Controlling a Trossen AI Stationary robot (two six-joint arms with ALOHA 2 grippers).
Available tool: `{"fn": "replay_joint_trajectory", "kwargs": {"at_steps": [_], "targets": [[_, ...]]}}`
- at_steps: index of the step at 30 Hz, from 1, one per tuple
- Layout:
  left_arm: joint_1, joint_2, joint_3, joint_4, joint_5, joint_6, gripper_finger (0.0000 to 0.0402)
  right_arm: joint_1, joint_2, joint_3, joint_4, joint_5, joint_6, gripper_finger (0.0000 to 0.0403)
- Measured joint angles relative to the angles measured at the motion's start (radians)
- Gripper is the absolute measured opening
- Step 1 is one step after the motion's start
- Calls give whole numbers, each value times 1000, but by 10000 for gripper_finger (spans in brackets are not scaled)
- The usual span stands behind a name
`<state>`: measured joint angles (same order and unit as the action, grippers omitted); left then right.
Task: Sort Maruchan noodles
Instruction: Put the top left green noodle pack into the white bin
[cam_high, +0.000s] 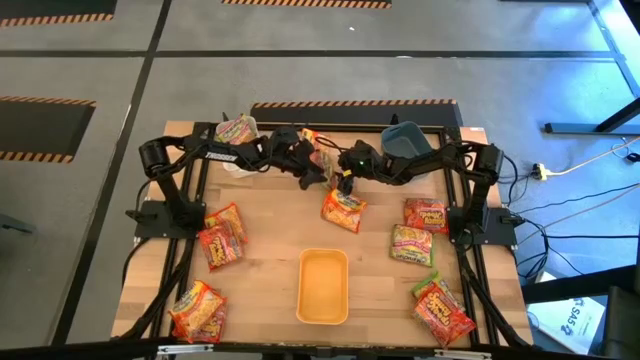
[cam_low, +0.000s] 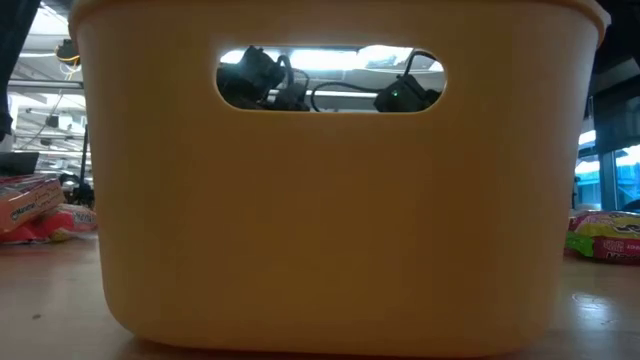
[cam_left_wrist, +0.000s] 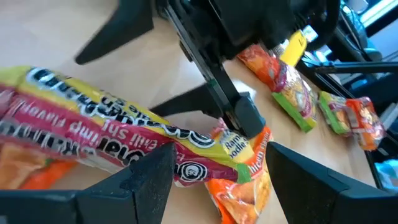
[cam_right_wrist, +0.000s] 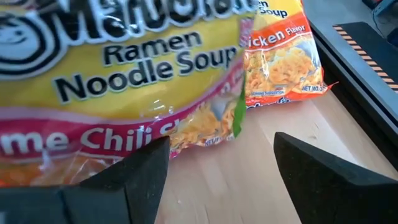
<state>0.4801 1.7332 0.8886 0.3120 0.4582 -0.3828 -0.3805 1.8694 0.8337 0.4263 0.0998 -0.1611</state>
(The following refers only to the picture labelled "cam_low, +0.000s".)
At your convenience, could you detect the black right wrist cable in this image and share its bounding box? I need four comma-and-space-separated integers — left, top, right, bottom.
309, 49, 444, 112

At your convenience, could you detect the black monitor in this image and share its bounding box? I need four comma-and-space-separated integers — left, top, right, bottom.
0, 152, 40, 177

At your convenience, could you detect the orange chicken noodle pack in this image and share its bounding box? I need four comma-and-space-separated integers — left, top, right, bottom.
0, 174, 67, 235

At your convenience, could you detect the black pole stand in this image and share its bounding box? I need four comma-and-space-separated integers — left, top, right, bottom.
58, 123, 96, 209

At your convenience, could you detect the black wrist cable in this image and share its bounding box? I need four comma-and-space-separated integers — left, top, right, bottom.
276, 53, 297, 96
309, 49, 444, 112

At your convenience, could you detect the lime chili noodle pack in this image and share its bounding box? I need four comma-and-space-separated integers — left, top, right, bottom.
564, 209, 640, 259

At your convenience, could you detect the black lamp with yellow cable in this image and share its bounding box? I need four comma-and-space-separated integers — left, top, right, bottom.
53, 38, 82, 81

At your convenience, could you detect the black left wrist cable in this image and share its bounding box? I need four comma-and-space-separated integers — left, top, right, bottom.
276, 53, 297, 96

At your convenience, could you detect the long fluorescent light strip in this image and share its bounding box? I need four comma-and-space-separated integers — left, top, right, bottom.
319, 89, 380, 99

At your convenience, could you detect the yellow plastic bin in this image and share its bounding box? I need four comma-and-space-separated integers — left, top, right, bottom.
68, 0, 612, 359

